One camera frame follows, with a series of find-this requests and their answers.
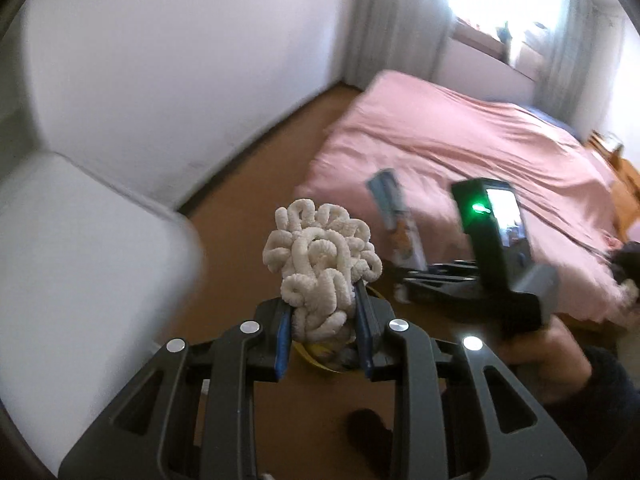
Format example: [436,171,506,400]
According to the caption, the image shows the blue snack wrapper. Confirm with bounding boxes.
[366,167,427,303]

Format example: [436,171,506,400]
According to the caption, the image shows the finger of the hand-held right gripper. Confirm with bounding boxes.
[400,272,488,307]
[427,259,481,277]

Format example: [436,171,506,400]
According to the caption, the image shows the dark plush object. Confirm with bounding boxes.
[607,242,640,306]

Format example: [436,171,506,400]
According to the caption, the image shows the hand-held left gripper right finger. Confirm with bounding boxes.
[352,280,588,480]

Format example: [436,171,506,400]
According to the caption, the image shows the grey curtain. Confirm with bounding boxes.
[535,0,601,121]
[342,0,451,93]

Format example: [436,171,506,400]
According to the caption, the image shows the pink bed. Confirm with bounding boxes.
[295,70,640,333]

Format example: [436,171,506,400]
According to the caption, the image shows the wooden nightstand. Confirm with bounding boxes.
[585,130,640,241]

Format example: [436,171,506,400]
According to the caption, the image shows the cream knotted rope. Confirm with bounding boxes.
[262,199,383,343]

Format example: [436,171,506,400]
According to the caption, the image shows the yellow bin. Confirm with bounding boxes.
[292,284,396,374]

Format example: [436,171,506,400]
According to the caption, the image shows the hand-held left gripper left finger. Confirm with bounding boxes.
[57,297,296,480]

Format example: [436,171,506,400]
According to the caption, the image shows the person's right hand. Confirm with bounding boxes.
[500,317,593,403]

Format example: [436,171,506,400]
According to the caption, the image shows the blue pillow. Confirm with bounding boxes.
[525,104,581,137]

